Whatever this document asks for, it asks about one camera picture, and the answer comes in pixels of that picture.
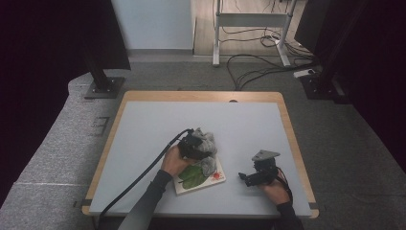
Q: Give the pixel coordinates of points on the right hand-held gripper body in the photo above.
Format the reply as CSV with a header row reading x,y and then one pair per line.
x,y
265,172

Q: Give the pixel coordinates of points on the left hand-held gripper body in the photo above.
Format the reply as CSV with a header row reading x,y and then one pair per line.
x,y
190,147

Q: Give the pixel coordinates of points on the grey knitted cloth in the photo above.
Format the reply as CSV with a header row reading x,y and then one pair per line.
x,y
207,142

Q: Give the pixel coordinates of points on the white caterpillar picture book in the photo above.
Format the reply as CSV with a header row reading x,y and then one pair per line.
x,y
191,180

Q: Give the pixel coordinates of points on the person's left hand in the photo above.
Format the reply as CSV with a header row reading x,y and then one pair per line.
x,y
172,161

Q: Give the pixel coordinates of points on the person's right hand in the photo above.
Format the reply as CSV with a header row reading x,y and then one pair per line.
x,y
279,191

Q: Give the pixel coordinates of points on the wooden table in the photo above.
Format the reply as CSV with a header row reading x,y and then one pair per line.
x,y
191,96

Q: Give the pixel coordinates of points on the black tape strip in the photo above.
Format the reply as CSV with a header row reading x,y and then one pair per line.
x,y
86,203
313,205

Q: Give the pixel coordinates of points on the white power strip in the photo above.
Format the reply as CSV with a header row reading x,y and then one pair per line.
x,y
301,73

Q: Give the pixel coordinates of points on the black monitor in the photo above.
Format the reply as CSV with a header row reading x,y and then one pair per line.
x,y
308,25

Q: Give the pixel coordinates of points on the black curtain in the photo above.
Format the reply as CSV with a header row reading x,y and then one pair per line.
x,y
376,64
38,64

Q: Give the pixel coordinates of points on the black post with base plate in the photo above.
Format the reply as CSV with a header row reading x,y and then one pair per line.
x,y
103,87
319,86

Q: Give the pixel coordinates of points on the white metal desk frame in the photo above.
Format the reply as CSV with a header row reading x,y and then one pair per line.
x,y
249,19

